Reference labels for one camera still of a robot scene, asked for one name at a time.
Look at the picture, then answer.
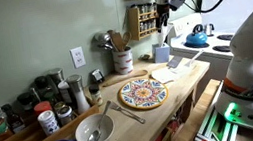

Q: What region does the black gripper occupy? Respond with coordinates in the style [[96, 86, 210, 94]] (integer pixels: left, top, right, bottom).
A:
[[156, 4, 170, 32]]

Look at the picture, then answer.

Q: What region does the lower wooden spice rack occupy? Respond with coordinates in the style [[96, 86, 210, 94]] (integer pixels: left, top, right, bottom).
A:
[[127, 7, 157, 41]]

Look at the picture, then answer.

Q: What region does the dark sauce bottle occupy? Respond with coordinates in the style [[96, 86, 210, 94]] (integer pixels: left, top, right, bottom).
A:
[[2, 103, 26, 134]]

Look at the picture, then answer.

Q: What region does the white electric stove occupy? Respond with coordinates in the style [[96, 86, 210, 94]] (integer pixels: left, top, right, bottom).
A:
[[165, 7, 249, 104]]

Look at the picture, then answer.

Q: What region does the blue tea kettle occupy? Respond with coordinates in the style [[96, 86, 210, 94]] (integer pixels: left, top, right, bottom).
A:
[[186, 24, 208, 46]]

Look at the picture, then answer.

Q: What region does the blue tissue box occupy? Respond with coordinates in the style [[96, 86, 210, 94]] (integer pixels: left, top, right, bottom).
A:
[[152, 43, 170, 63]]

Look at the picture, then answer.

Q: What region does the dark small spatula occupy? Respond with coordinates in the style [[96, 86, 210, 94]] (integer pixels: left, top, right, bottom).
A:
[[167, 56, 182, 69]]

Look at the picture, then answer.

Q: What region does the white red utensil crock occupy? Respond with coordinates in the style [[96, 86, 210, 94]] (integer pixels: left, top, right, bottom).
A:
[[112, 46, 133, 75]]

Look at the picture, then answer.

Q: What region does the white folded napkin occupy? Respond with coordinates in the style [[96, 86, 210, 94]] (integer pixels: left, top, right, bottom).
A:
[[151, 67, 190, 83]]

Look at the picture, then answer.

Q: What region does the steel ladle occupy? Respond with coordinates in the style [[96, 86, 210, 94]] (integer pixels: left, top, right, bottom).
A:
[[94, 32, 113, 50]]

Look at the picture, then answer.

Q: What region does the colourful patterned round plate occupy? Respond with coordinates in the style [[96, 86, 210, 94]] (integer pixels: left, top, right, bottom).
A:
[[118, 78, 169, 110]]

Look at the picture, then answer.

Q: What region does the small black timer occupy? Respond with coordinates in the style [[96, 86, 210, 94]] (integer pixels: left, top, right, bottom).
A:
[[92, 69, 105, 84]]

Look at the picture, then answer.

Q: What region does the metal fork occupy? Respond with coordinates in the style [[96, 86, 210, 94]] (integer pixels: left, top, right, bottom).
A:
[[110, 101, 146, 124]]

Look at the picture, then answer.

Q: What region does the white ceramic bowl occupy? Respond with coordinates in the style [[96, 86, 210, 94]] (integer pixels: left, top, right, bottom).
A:
[[75, 113, 115, 141]]

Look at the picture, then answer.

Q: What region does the glass jar with metal lid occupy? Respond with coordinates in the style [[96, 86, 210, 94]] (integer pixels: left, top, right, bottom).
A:
[[57, 106, 75, 125]]

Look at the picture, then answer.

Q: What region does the metal spoon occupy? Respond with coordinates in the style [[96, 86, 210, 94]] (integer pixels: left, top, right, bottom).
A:
[[87, 100, 111, 141]]

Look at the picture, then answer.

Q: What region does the red lid jar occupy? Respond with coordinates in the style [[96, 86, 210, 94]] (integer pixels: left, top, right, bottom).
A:
[[34, 101, 52, 115]]

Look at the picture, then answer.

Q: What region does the white blue salt canister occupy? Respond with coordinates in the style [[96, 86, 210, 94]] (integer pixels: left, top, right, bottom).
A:
[[38, 110, 60, 136]]

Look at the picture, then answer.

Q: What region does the white wall outlet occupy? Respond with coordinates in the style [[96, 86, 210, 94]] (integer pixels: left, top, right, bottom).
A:
[[70, 47, 86, 68]]

